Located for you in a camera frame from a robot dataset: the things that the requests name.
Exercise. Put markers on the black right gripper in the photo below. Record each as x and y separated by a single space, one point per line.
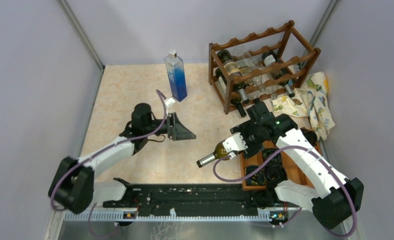
252 149

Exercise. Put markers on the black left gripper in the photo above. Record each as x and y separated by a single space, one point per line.
178 131

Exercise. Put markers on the clear whisky bottle black label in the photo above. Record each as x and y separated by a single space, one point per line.
255 83

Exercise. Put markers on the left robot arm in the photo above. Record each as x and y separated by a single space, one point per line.
74 186

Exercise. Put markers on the green wine bottle grey capsule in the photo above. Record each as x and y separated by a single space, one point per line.
270 58

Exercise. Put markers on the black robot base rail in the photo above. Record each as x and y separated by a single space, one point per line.
198 200

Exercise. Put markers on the dinosaur print cloth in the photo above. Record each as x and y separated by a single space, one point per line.
309 100

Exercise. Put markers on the wooden compartment tray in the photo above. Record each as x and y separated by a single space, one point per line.
293 172

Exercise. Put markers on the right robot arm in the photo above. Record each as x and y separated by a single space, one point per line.
332 199

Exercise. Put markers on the rolled green patterned tie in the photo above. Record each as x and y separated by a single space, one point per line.
271 154

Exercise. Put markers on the clear blue vodka bottle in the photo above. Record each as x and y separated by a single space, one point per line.
176 75

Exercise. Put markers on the wooden wine rack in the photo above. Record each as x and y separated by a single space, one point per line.
272 39

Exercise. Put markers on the green wine bottle dark label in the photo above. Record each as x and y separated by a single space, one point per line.
233 70

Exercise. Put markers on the rolled dark striped tie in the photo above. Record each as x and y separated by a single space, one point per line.
275 174

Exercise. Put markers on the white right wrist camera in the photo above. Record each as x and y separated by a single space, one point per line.
235 143

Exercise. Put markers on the black rolled belt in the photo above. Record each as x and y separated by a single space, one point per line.
310 136

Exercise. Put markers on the rolled dark patterned tie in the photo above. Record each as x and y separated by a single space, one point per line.
258 179

